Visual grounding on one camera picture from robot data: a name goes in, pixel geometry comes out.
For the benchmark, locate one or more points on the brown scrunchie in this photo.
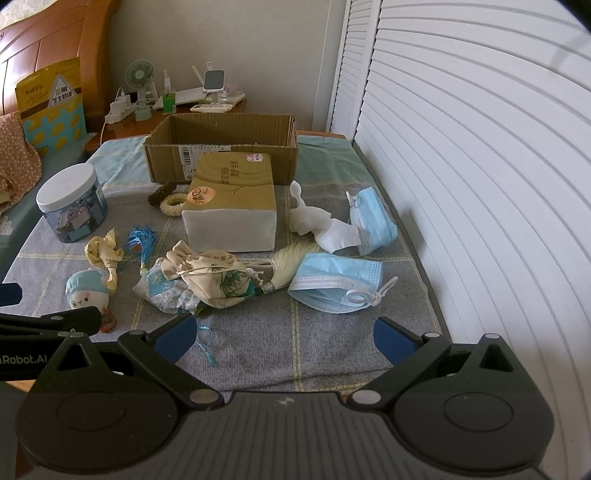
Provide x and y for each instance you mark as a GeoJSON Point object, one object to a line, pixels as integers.
{"type": "Point", "coordinates": [164, 190]}

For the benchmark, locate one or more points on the clear jar white lid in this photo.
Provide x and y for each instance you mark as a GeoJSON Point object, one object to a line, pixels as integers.
{"type": "Point", "coordinates": [72, 202]}

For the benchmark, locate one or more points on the teal towel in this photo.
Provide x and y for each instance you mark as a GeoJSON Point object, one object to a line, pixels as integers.
{"type": "Point", "coordinates": [320, 160]}

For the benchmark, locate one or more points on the green bottle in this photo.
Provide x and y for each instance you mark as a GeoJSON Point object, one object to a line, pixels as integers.
{"type": "Point", "coordinates": [168, 96]}

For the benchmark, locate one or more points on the small green desk fan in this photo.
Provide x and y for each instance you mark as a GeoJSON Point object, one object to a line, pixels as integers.
{"type": "Point", "coordinates": [139, 75]}

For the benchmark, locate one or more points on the blue patterned pouch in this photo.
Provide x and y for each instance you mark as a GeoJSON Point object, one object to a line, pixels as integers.
{"type": "Point", "coordinates": [168, 296]}

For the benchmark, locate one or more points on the white remote control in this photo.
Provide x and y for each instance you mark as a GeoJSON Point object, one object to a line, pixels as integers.
{"type": "Point", "coordinates": [211, 108]}

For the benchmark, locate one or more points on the cream fur tassel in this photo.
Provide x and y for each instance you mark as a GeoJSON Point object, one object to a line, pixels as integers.
{"type": "Point", "coordinates": [277, 271]}

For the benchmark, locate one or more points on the white louvered door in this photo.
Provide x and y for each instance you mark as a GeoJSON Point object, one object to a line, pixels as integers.
{"type": "Point", "coordinates": [475, 117]}

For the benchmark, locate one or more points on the white power strip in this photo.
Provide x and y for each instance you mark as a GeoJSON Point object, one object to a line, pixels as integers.
{"type": "Point", "coordinates": [120, 108]}

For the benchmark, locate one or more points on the cream cloth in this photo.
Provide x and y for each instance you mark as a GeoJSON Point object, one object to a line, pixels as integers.
{"type": "Point", "coordinates": [103, 253]}

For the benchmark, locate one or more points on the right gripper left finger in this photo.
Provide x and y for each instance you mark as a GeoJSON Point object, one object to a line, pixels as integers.
{"type": "Point", "coordinates": [156, 354]}

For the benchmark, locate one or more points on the wooden headboard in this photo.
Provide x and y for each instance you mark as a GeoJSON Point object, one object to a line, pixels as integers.
{"type": "Point", "coordinates": [64, 30]}

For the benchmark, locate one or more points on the blue face mask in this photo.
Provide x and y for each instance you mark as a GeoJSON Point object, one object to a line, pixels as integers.
{"type": "Point", "coordinates": [339, 285]}
{"type": "Point", "coordinates": [368, 213]}

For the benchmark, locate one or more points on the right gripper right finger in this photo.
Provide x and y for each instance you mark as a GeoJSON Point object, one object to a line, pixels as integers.
{"type": "Point", "coordinates": [411, 356]}

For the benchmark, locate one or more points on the gold tissue pack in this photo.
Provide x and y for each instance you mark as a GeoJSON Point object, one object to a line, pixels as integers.
{"type": "Point", "coordinates": [230, 204]}

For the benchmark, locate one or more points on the white router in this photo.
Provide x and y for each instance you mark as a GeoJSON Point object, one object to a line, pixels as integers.
{"type": "Point", "coordinates": [192, 95]}

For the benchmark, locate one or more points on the wooden nightstand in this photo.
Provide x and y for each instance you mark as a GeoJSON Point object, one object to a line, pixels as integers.
{"type": "Point", "coordinates": [124, 129]}

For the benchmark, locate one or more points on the cardboard box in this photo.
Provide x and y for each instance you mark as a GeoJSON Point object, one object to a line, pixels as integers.
{"type": "Point", "coordinates": [173, 147]}

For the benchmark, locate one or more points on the white phone stand screen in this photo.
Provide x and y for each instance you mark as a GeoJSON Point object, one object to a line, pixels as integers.
{"type": "Point", "coordinates": [216, 89]}

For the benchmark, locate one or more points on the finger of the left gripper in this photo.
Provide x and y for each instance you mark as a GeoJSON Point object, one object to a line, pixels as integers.
{"type": "Point", "coordinates": [10, 294]}
{"type": "Point", "coordinates": [86, 320]}

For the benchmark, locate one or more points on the blue cap plush toy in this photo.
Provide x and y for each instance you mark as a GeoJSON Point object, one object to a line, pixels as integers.
{"type": "Point", "coordinates": [88, 288]}

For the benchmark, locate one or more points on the white cloth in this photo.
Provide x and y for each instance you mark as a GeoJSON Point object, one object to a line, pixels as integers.
{"type": "Point", "coordinates": [330, 233]}

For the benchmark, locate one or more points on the beige bamboo print pouch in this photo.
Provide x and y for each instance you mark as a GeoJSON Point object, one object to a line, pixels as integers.
{"type": "Point", "coordinates": [218, 278]}

